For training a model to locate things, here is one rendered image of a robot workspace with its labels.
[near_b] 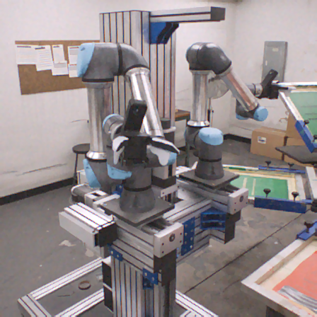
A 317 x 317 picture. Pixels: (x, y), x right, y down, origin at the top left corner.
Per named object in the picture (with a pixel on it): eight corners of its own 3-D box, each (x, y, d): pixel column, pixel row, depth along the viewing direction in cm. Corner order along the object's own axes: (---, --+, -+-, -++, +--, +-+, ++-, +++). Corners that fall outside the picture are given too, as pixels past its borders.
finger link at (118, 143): (114, 171, 77) (129, 161, 86) (117, 145, 76) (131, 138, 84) (102, 168, 78) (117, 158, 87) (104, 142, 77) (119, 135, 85)
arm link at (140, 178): (156, 186, 139) (156, 153, 135) (122, 190, 135) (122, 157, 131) (146, 175, 150) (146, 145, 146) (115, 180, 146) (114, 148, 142)
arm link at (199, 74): (194, 153, 180) (197, 42, 163) (181, 145, 193) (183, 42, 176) (214, 150, 184) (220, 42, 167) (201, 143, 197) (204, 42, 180)
